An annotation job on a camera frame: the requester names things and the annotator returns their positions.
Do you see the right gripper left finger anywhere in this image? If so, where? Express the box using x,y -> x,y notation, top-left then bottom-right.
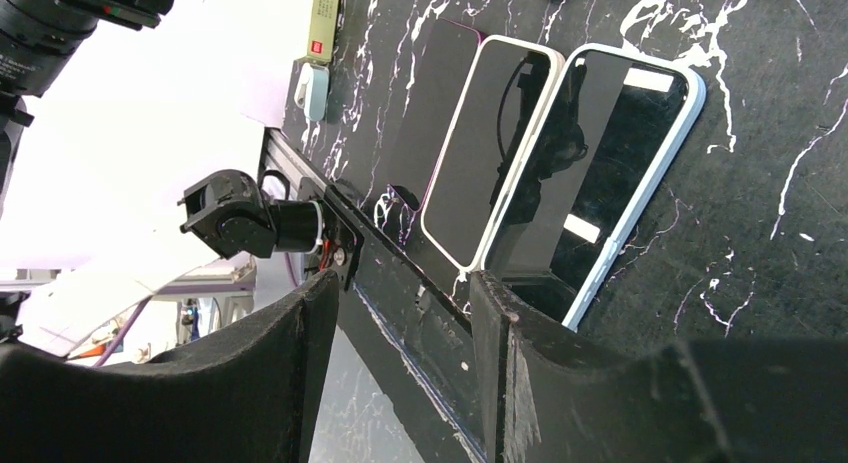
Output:
1,270 -> 340,462

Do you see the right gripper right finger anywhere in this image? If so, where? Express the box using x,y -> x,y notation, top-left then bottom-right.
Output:
470,272 -> 847,462

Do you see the blue-edged smartphone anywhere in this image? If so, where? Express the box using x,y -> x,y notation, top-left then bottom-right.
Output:
479,43 -> 707,330

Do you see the pink-cased tall smartphone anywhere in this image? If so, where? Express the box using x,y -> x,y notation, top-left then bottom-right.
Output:
420,35 -> 565,271

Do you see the magenta-edged black smartphone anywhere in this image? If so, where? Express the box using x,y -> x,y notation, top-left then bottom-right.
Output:
387,19 -> 485,211

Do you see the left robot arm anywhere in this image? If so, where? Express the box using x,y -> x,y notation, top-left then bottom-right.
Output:
1,0 -> 313,357

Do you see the small yellow white box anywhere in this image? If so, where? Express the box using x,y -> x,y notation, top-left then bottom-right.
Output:
303,0 -> 341,64

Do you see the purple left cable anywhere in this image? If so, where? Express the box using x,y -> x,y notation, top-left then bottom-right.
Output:
92,294 -> 157,370

